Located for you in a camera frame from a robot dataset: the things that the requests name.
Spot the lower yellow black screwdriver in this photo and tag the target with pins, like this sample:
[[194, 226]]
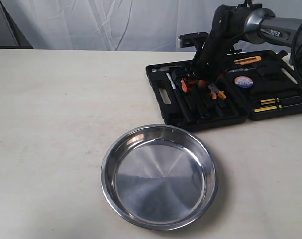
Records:
[[274, 107]]

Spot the orange black pliers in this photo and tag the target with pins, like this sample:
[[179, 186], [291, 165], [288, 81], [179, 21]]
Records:
[[218, 99]]

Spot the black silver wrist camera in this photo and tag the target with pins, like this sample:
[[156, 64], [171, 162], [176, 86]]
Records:
[[195, 40]]

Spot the round stainless steel tray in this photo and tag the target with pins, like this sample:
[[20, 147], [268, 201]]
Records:
[[159, 177]]

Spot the upper yellow black screwdriver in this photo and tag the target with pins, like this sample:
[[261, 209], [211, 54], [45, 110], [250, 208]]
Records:
[[287, 100]]

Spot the black handled claw hammer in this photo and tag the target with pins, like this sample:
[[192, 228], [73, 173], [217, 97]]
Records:
[[182, 104]]

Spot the black handled adjustable wrench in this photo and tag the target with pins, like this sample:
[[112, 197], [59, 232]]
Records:
[[194, 93]]

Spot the round electrical tape roll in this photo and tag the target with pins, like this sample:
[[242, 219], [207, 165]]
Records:
[[243, 82]]

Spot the dark cabinet at left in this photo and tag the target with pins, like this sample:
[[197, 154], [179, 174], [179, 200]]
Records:
[[10, 35]]

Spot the black plastic tool case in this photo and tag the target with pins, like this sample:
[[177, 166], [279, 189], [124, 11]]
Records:
[[272, 78]]

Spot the yellow black screwdriver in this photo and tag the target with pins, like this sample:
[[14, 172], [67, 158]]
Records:
[[287, 100], [274, 107]]

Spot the white backdrop curtain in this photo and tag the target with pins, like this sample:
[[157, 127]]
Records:
[[111, 25]]

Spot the yellow utility knife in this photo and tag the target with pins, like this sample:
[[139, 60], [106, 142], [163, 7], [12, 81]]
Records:
[[248, 60]]

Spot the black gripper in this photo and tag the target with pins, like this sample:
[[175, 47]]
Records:
[[206, 64]]

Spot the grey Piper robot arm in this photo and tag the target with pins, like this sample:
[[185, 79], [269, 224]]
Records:
[[246, 22]]

